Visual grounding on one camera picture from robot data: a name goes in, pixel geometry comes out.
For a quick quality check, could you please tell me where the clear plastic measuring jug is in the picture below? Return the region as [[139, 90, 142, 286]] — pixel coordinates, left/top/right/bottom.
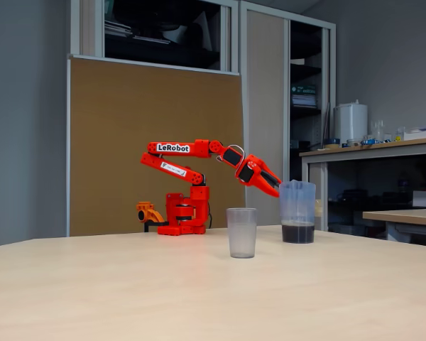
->
[[278, 180, 322, 244]]

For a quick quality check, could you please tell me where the clear plastic cup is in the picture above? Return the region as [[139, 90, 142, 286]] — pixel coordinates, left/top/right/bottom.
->
[[226, 207, 258, 259]]

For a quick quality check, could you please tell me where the grey tambour door cabinet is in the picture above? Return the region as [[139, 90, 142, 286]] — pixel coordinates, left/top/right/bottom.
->
[[70, 0, 337, 232]]

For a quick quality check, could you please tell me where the stack of papers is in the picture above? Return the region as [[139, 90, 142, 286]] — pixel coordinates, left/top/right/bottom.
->
[[291, 94, 318, 109]]

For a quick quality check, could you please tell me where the green labelled box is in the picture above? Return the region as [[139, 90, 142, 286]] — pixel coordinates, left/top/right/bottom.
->
[[290, 84, 317, 95]]

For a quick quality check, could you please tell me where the white cylindrical canister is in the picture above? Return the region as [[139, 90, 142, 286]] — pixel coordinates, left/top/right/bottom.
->
[[332, 99, 369, 146]]

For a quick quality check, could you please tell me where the wooden top grey bench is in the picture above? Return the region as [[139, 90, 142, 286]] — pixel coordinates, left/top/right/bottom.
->
[[299, 136, 426, 234]]

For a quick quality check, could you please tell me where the orange table clamp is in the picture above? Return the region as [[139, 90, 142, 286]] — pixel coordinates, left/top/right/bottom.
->
[[136, 201, 168, 232]]

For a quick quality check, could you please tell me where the clear glass beaker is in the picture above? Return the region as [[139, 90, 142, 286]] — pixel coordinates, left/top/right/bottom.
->
[[371, 119, 386, 142]]

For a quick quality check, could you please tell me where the brown pin board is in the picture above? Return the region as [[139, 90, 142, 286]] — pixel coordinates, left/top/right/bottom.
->
[[66, 54, 246, 238]]

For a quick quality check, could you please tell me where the wooden top side table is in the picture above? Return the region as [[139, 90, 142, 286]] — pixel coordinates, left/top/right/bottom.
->
[[362, 207, 426, 247]]

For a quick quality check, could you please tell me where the white folded sheet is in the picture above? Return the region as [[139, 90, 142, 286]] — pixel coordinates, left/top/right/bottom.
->
[[162, 10, 214, 53]]

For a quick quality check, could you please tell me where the white flat box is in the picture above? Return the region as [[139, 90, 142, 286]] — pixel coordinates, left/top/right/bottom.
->
[[403, 124, 426, 142]]

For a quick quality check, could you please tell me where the black bag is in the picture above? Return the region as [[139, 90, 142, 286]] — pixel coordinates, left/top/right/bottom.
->
[[112, 0, 200, 32]]

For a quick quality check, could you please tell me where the stack of documents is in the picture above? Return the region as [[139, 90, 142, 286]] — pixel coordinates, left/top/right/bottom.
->
[[104, 19, 134, 38]]

